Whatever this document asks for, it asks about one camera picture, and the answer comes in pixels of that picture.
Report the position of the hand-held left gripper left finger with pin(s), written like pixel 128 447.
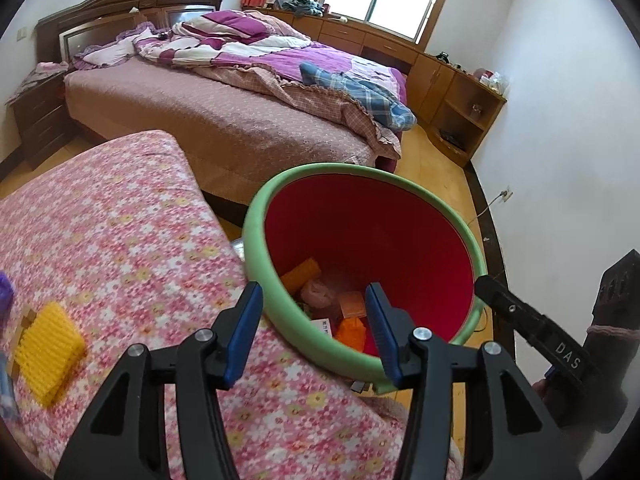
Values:
pixel 242 335

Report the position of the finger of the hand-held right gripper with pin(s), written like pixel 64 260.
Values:
pixel 505 305

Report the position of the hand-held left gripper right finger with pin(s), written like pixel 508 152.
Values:
pixel 382 335

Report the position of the orange cardboard box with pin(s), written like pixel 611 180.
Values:
pixel 352 304

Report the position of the white and blue box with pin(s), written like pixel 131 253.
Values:
pixel 325 327

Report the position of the small yellow box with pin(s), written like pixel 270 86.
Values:
pixel 300 275

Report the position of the red bin with green rim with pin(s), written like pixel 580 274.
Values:
pixel 350 220

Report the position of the person's right forearm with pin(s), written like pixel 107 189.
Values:
pixel 615 310

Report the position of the pink crumpled bag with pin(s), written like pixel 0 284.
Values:
pixel 320 292

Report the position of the pink fleece cloth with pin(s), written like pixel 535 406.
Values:
pixel 390 412

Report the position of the pink floral tablecloth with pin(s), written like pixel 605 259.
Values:
pixel 125 240

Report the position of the flat black device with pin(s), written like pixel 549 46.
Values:
pixel 452 138

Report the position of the small glass jar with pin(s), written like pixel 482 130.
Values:
pixel 476 110

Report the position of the bed with pink sheet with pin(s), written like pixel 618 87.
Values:
pixel 200 120

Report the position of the red and white packet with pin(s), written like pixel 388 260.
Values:
pixel 490 80

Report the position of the blue plastic piece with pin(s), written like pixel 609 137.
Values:
pixel 6 385

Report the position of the purple plastic bag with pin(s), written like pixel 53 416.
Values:
pixel 4 295

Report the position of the wooden window cabinet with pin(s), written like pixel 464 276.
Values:
pixel 430 75

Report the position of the blue plaid shirt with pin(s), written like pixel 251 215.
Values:
pixel 360 92

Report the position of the small black object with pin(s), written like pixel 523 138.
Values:
pixel 442 55

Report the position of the purple and white quilt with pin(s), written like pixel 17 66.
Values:
pixel 260 55

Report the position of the dark wooden nightstand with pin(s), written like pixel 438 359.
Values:
pixel 40 120

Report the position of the frilled purple pillow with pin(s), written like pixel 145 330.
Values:
pixel 110 52

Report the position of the pile of blue clothes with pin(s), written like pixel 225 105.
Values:
pixel 302 7

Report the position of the dark wooden headboard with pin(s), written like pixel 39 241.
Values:
pixel 100 10

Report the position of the white wall socket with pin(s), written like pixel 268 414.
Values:
pixel 507 195

